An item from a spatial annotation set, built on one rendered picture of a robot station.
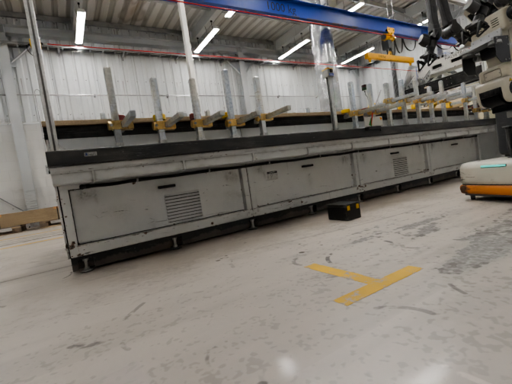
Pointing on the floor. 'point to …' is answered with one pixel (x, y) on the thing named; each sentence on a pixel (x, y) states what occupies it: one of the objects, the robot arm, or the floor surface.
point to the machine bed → (235, 186)
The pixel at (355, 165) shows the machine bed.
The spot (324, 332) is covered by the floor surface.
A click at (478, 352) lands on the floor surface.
